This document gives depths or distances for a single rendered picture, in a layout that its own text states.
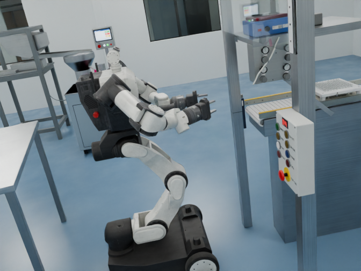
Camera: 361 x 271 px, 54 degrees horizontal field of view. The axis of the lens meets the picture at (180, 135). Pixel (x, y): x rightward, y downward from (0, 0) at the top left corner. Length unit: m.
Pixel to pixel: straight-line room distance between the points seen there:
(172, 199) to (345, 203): 1.12
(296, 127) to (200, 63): 5.79
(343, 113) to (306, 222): 0.88
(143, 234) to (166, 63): 4.92
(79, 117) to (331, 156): 2.87
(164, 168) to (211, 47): 4.98
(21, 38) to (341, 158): 4.02
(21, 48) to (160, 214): 3.41
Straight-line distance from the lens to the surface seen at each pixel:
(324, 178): 2.38
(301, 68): 1.24
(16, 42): 5.08
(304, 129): 1.18
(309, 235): 1.55
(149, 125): 1.56
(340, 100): 2.17
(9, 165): 2.15
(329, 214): 2.54
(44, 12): 6.94
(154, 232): 2.25
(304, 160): 1.22
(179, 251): 2.27
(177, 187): 2.10
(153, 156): 2.02
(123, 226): 2.29
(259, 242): 2.54
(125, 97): 1.62
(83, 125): 4.28
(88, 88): 1.89
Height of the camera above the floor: 1.61
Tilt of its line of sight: 22 degrees down
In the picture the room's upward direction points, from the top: 9 degrees counter-clockwise
